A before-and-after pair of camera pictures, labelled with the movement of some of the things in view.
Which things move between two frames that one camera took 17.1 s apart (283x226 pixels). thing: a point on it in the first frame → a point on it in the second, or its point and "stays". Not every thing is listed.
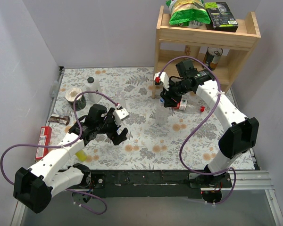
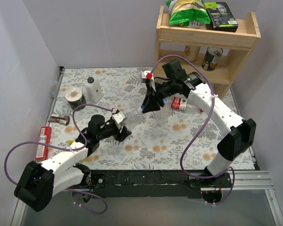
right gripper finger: (172, 101) → (150, 106)
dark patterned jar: (80, 102) stays
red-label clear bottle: (188, 106) stays
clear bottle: (162, 114) stays
